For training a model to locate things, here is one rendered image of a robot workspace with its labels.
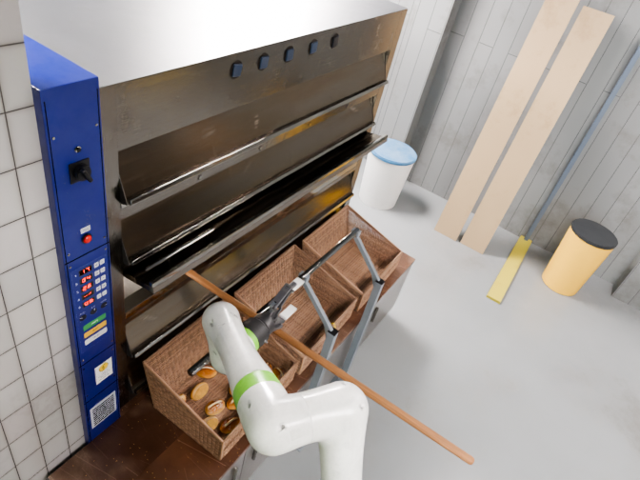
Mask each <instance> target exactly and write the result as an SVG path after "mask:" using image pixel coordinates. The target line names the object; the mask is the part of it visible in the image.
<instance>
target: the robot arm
mask: <svg viewBox="0 0 640 480"><path fill-rule="evenodd" d="M304 283H305V281H303V280H302V279H300V278H299V277H297V278H296V279H294V280H293V281H292V282H291V283H290V284H288V283H286V284H285V285H284V286H283V288H282V289H280V291H279V292H278V293H277V294H276V296H275V297H274V298H273V299H272V300H271V301H270V302H269V304H268V306H269V307H270V308H269V309H268V310H267V311H266V312H260V313H258V314H256V315H255V316H254V317H251V318H249V319H247V320H245V321H244V322H243V323H242V321H241V318H240V314H239V312H238V310H237V308H236V307H235V306H234V305H232V304H231V303H228V302H223V301H220V302H215V303H213V304H211V305H209V306H208V307H207V308H206V309H205V311H204V313H203V316H202V327H203V329H204V332H205V334H206V337H207V340H208V344H209V351H210V362H211V365H212V366H213V368H214V369H215V370H216V371H218V372H219V373H222V374H226V375H227V377H228V381H229V384H230V391H231V395H232V398H233V401H234V405H235V407H236V410H237V413H238V416H239V419H240V421H241V424H242V427H243V429H244V432H245V434H246V436H247V438H248V440H249V442H250V444H251V446H252V447H253V448H254V449H255V450H256V451H258V452H259V453H261V454H264V455H267V456H278V455H281V454H284V453H287V452H289V451H292V450H296V449H298V448H300V447H303V446H305V445H307V444H310V443H314V442H318V444H319V453H320V468H321V480H362V468H363V452H364V443H365V434H366V428H367V422H368V416H369V404H368V401H367V398H366V396H365V394H364V393H363V392H362V391H361V390H360V389H359V388H358V387H357V386H355V385H354V384H352V383H350V382H346V381H336V382H332V383H329V384H327V385H324V386H321V387H318V388H315V389H311V390H305V391H301V392H297V393H290V394H288V393H287V392H286V390H285V389H284V387H283V386H282V384H281V383H280V381H279V380H278V379H277V377H276V376H275V375H274V373H273V372H272V371H271V369H270V368H269V366H268V365H267V364H266V363H265V361H264V360H263V359H262V358H261V356H260V355H259V353H258V352H257V350H258V349H259V348H260V347H261V346H263V345H264V344H265V343H267V344H268V340H269V337H270V334H271V333H272V332H273V331H275V330H279V329H281V328H282V327H283V325H282V324H283V323H285V320H287V319H288V318H289V317H290V316H291V315H292V314H293V313H294V312H295V311H296V310H297V308H296V307H295V306H293V305H292V304H290V305H289V306H288V307H287V308H286V309H285V310H283V311H282V312H281V313H280V311H281V310H282V306H283V305H284V303H285V302H286V300H287V299H288V297H289V296H290V294H291V293H294V292H295V291H296V290H297V289H298V288H299V287H300V286H302V285H303V284H304ZM277 308H278V309H279V310H278V309H277ZM279 313H280V314H279ZM278 314H279V316H280V317H279V316H278Z"/></svg>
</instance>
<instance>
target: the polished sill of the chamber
mask: <svg viewBox="0 0 640 480"><path fill-rule="evenodd" d="M356 164H357V161H356V162H355V163H353V164H352V165H350V166H349V167H347V168H346V169H344V170H342V171H340V172H339V173H337V174H336V175H334V176H333V177H332V178H331V179H329V180H328V181H326V182H325V183H323V184H322V185H320V186H319V187H317V188H315V189H314V190H312V191H310V192H309V193H307V194H306V195H304V196H303V197H301V198H300V199H298V200H297V201H295V202H294V203H292V204H290V205H289V206H287V207H286V208H284V209H283V210H281V211H279V212H278V213H276V214H275V215H273V216H272V217H271V218H270V219H268V220H266V221H265V222H263V223H262V224H260V225H259V226H257V227H256V228H254V229H253V230H251V231H249V232H248V233H246V234H245V235H243V236H241V237H240V238H238V239H237V240H235V241H234V242H232V243H231V244H229V245H228V246H226V247H225V248H223V249H222V250H220V251H218V252H216V253H215V254H214V255H213V256H211V257H210V258H208V259H207V260H205V261H204V262H202V263H201V264H199V265H198V266H196V267H195V268H193V269H192V270H193V271H195V272H198V271H199V270H200V269H202V268H204V267H205V266H206V265H208V264H209V263H211V262H212V261H214V260H215V259H217V258H218V257H220V256H221V255H223V254H224V253H226V252H227V251H229V250H231V249H232V248H234V247H235V246H237V245H238V244H240V243H241V242H243V241H244V240H246V239H247V238H249V237H250V236H252V235H253V234H255V233H256V232H258V231H259V230H260V229H262V228H264V227H265V226H266V225H268V224H269V223H271V222H272V221H274V220H275V219H277V218H278V217H280V216H281V215H283V214H284V213H286V212H287V211H289V210H291V209H292V208H294V207H295V206H297V205H298V204H300V203H301V202H303V201H304V200H306V199H307V198H309V197H310V196H312V195H313V194H315V193H316V192H318V191H319V190H320V189H322V188H324V187H325V186H326V185H328V184H329V183H331V182H332V181H334V180H335V179H337V178H338V177H340V176H341V175H343V174H345V173H346V172H348V171H349V170H351V169H353V168H354V167H356ZM187 278H189V277H188V276H187V275H186V274H183V275H182V276H180V277H179V278H177V279H176V280H174V281H173V282H171V283H170V284H168V285H166V286H165V287H164V288H162V289H160V290H159V291H158V292H156V293H152V292H150V291H148V290H146V289H144V288H142V289H140V290H138V291H136V292H135V293H133V294H131V295H130V296H128V297H127V298H125V317H126V319H127V318H129V317H130V316H132V315H133V314H135V313H136V312H138V311H139V310H140V309H142V308H144V307H145V306H146V305H148V304H149V303H151V302H152V301H154V300H155V299H157V298H158V297H160V296H161V295H163V294H164V293H166V292H167V291H169V290H171V289H172V288H174V287H175V286H177V285H178V284H180V283H181V282H183V281H184V280H186V279H187Z"/></svg>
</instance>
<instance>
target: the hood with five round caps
mask: <svg viewBox="0 0 640 480"><path fill-rule="evenodd" d="M401 13H402V11H401V10H400V11H397V12H393V13H389V14H385V15H381V16H378V17H374V18H371V19H367V20H363V21H359V22H355V23H351V24H348V25H345V26H341V27H337V28H333V29H329V30H322V31H319V32H316V33H312V34H308V35H304V36H300V37H296V38H292V39H290V40H286V41H282V42H278V43H274V44H270V45H266V46H263V47H260V48H256V49H252V50H245V51H241V52H237V53H234V54H231V55H227V56H223V57H219V58H215V59H211V60H208V61H204V62H201V63H197V64H193V65H189V66H185V67H182V68H178V69H174V70H168V71H164V72H160V73H156V74H153V75H149V76H145V77H142V78H138V79H134V80H130V81H127V82H123V83H119V84H115V100H116V122H117V144H118V151H120V150H124V149H127V148H129V147H132V146H135V145H137V144H140V143H143V142H145V141H148V140H151V139H152V138H155V137H158V136H161V135H163V134H166V133H169V132H171V131H174V130H178V129H181V128H184V127H185V126H188V125H191V124H193V123H196V122H199V121H201V120H204V119H207V118H209V117H212V116H214V115H216V114H219V113H222V112H225V111H227V110H232V109H234V108H237V107H240V106H242V105H245V104H248V103H249V102H252V101H255V100H257V99H260V98H263V97H265V96H268V95H271V94H273V93H276V92H278V91H280V90H285V89H288V88H290V87H293V86H296V85H298V84H301V83H304V82H306V81H309V80H311V79H313V78H316V77H319V76H321V75H324V74H327V73H329V72H332V71H335V70H339V69H342V68H344V67H346V66H349V65H352V64H354V63H357V62H360V61H362V60H365V59H368V58H370V57H372V56H375V55H377V54H380V53H383V52H385V51H388V50H390V49H391V46H392V42H393V39H394V36H395V33H396V30H397V26H398V23H399V20H400V16H401Z"/></svg>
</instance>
